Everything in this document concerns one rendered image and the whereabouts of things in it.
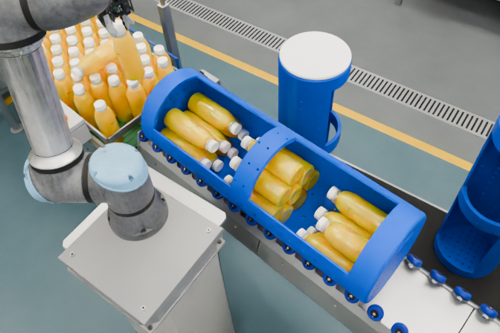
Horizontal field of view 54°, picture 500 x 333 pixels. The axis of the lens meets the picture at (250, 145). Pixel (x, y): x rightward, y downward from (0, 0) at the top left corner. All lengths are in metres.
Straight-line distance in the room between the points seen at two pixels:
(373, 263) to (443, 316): 0.35
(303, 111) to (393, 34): 1.92
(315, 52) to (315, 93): 0.17
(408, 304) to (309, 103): 0.84
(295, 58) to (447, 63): 1.87
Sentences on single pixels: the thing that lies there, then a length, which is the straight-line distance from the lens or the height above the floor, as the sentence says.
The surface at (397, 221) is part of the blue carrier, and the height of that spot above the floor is 1.23.
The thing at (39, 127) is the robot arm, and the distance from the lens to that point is 1.07.
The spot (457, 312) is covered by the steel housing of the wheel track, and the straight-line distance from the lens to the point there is 1.53.
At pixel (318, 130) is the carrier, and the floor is 0.74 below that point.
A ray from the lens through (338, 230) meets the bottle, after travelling 1.31.
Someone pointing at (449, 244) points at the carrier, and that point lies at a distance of 2.53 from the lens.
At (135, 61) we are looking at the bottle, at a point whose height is 1.24.
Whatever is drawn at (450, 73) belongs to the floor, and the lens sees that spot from 3.54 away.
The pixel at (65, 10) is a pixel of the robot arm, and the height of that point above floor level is 1.80.
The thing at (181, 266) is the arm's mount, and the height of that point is 1.23.
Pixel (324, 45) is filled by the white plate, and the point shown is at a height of 1.04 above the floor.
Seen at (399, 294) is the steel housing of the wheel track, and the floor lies 0.93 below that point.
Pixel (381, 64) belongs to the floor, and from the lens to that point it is 3.50.
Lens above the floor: 2.29
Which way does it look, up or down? 51 degrees down
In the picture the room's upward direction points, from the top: 4 degrees counter-clockwise
